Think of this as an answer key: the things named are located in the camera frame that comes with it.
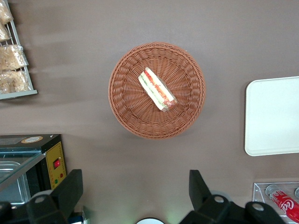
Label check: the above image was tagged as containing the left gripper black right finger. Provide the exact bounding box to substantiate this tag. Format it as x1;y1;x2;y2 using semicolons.
179;169;236;224

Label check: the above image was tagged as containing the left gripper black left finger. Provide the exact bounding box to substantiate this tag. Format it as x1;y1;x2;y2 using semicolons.
26;169;84;224

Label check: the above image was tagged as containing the triangle sandwich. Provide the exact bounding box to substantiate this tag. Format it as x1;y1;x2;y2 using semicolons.
137;67;178;112

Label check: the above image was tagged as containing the brown round wicker basket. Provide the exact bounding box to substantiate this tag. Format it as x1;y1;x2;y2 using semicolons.
107;42;206;140

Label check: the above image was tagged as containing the cream plastic tray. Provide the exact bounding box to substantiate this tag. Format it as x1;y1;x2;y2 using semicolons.
244;76;299;156

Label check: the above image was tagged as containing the black glass food warmer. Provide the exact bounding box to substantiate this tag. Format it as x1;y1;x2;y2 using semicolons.
0;134;68;206

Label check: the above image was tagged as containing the clear acrylic bottle rack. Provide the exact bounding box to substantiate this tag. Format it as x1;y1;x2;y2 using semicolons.
252;182;299;224

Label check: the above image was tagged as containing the steel warmer pan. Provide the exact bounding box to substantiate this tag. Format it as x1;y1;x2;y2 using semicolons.
0;161;31;205

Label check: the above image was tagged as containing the clear bag of crackers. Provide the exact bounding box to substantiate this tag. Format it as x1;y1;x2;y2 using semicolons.
0;70;31;94
0;44;29;72
0;0;14;25
0;22;12;42

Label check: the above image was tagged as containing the grey wire rack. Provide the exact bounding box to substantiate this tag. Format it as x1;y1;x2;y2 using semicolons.
0;0;38;100

